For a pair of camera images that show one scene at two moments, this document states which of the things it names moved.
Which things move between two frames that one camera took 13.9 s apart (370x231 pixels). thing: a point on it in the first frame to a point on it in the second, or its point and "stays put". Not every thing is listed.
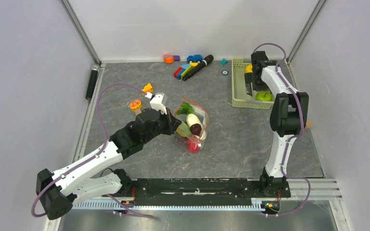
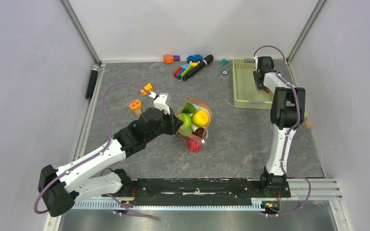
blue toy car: [195, 58] stays put
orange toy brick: [147, 88] stays put
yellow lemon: [248, 69] to [200, 118]
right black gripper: [249, 79] to [258, 86]
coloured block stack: [179, 73] stays put
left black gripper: [172, 123] stays put
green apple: [264, 96] to [187, 120]
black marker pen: [201, 64] stays put
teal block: [224, 61] stays put
